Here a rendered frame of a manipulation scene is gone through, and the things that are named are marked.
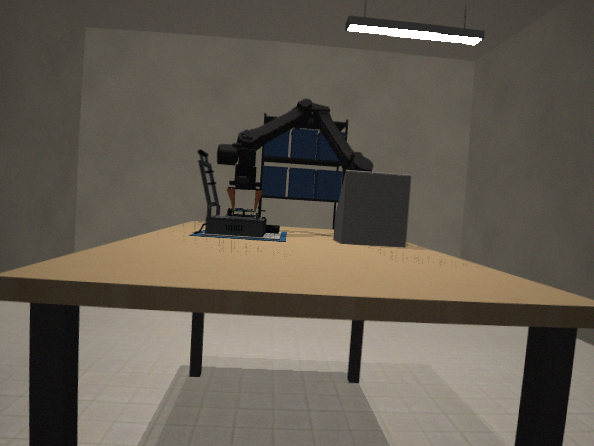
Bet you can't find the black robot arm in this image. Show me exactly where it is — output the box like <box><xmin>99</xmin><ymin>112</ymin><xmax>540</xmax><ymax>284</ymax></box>
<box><xmin>217</xmin><ymin>99</ymin><xmax>373</xmax><ymax>184</ymax></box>

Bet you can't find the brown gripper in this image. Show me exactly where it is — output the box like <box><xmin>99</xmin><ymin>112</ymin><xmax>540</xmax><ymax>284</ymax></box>
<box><xmin>227</xmin><ymin>181</ymin><xmax>263</xmax><ymax>212</ymax></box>

